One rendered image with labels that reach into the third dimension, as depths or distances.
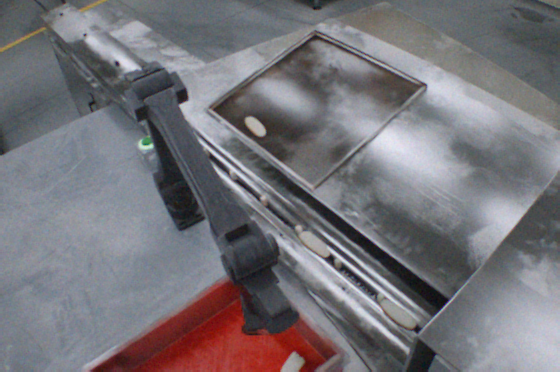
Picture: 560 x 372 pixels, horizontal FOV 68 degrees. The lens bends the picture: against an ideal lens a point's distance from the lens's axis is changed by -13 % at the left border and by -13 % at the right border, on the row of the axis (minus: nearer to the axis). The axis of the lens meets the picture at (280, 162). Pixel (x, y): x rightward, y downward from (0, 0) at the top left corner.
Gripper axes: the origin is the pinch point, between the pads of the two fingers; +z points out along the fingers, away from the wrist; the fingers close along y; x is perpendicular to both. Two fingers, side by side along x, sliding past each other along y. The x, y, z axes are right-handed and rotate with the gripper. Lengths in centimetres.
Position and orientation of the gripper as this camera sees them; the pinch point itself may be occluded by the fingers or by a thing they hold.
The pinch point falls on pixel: (265, 323)
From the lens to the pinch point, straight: 94.7
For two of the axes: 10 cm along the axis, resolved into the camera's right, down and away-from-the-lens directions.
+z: 0.9, 7.1, 7.0
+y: -1.8, -6.8, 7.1
